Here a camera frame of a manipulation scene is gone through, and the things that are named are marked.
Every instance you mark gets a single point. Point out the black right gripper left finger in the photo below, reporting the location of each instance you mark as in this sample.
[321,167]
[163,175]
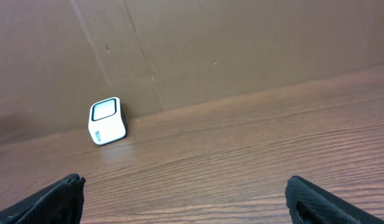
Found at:
[60,202]

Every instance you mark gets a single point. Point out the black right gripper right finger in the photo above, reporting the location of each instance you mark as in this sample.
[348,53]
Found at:
[310,204]

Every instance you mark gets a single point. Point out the white barcode scanner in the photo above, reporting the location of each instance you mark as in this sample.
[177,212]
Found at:
[107,121]

